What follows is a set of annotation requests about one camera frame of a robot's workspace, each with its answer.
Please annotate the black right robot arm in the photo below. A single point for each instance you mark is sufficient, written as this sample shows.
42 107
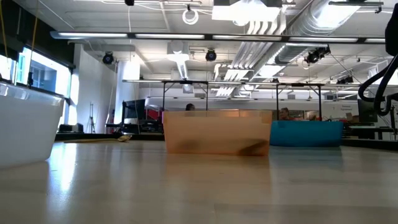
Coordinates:
392 31

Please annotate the long LED light bar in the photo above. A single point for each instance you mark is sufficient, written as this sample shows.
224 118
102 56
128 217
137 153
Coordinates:
171 36

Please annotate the black round ceiling spotlight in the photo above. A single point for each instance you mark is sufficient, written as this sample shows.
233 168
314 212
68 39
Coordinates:
211 55
108 58

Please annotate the black computer monitor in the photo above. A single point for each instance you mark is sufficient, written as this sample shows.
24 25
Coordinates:
367 112
135 109

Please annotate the white ceiling light panel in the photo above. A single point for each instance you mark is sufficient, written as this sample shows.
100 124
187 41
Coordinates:
236 12

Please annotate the large window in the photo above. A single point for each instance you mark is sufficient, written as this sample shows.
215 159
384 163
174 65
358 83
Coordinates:
43 74

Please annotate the red machine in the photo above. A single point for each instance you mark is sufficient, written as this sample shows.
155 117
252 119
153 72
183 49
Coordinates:
154 112

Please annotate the thin tripod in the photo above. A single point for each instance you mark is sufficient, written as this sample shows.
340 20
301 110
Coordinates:
91 109

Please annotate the black equipment case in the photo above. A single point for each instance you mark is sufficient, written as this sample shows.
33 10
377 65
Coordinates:
71 128

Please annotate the orange plastic bin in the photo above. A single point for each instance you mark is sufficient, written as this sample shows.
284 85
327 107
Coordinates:
217 130

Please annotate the clear plastic bin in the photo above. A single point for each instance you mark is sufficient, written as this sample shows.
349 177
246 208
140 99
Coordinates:
28 130

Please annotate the blue plastic bin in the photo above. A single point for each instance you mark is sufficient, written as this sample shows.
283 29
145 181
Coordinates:
306 133

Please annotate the black metal stand frame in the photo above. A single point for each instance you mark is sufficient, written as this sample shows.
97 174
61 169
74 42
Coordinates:
185 82
298 84

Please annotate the silver air duct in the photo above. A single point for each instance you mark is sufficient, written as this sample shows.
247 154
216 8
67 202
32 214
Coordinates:
292 53

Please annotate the black ceiling camera cluster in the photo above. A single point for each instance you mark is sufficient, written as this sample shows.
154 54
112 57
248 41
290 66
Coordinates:
345 80
315 56

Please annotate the black aluminium table frame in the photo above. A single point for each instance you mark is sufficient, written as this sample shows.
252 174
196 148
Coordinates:
367 143

